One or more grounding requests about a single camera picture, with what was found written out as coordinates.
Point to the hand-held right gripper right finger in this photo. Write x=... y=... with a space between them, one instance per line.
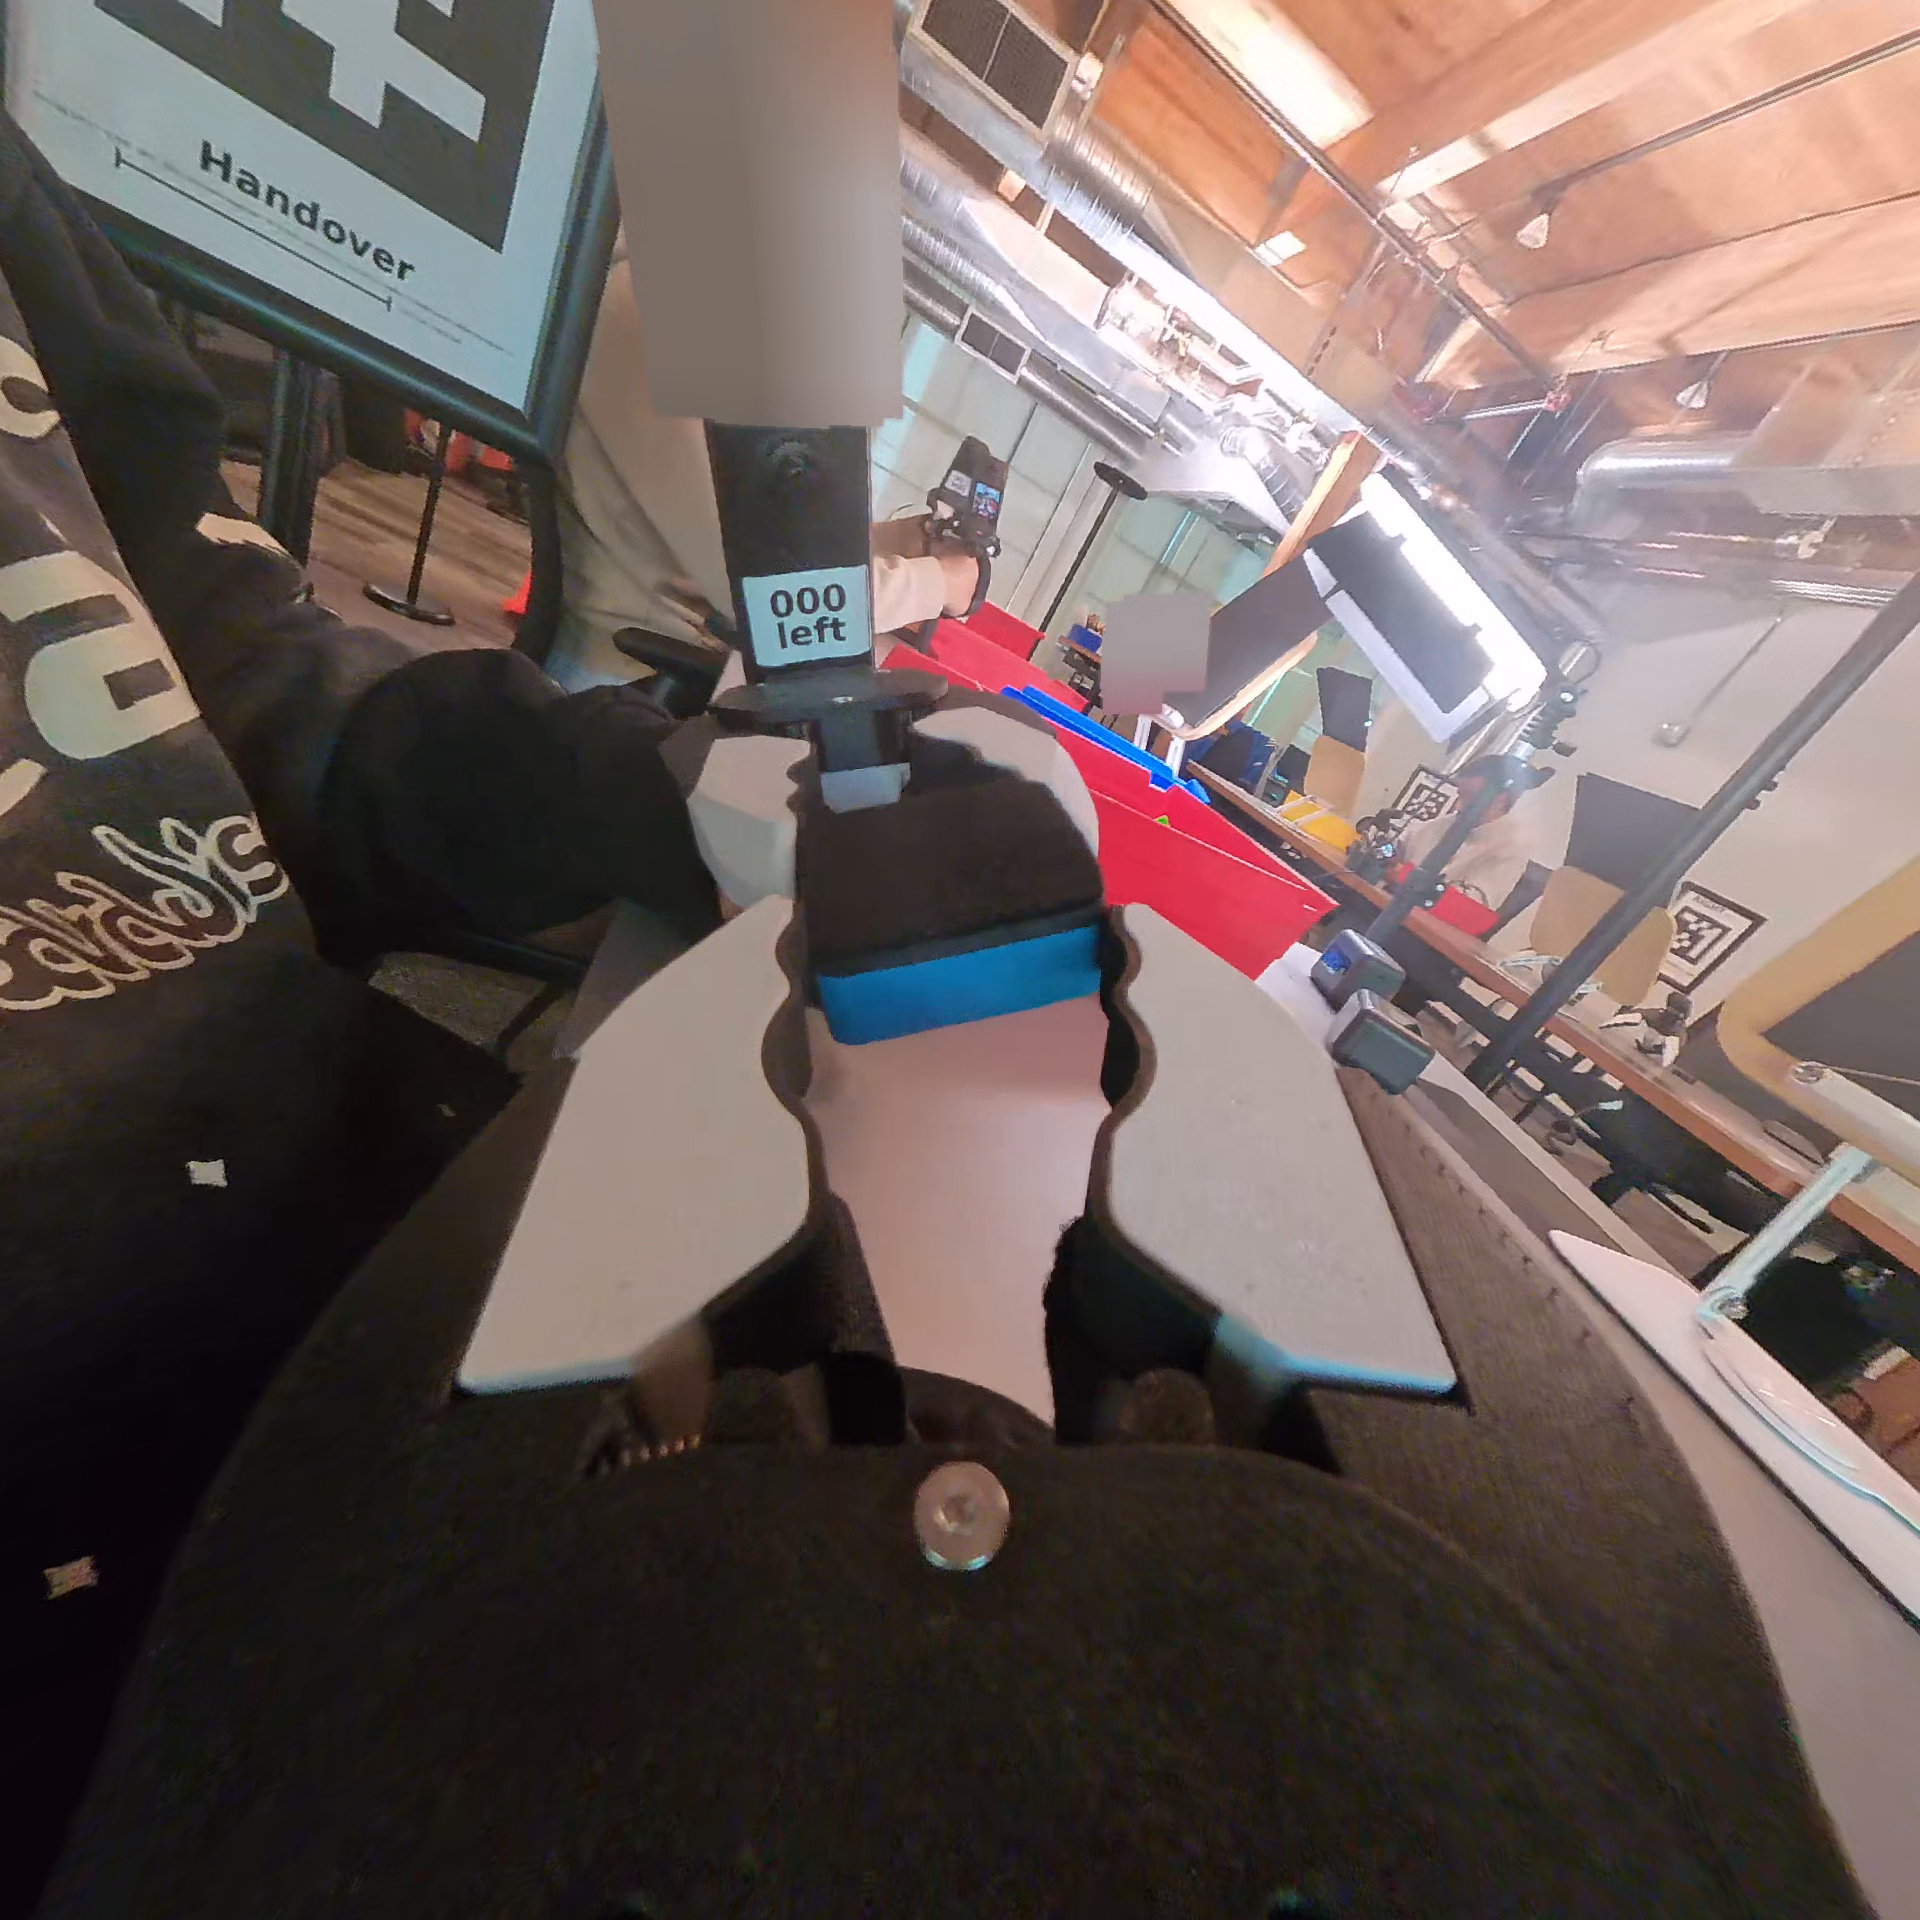
x=1276 y=1199

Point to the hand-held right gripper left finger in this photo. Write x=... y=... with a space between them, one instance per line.
x=631 y=1199

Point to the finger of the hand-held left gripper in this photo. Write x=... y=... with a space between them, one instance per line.
x=745 y=811
x=1037 y=764

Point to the black light stand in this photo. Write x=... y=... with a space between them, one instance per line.
x=1711 y=811

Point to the blue plastic bin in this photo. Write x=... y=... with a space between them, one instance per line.
x=1087 y=736

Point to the red plastic bin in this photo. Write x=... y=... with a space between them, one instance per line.
x=1215 y=871

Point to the small red bin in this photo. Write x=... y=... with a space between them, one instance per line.
x=977 y=644

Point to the blue black eraser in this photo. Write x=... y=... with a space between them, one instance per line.
x=954 y=902

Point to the bright light panel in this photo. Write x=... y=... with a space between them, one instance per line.
x=1426 y=601

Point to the printed marker sign board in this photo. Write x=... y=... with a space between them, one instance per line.
x=302 y=153

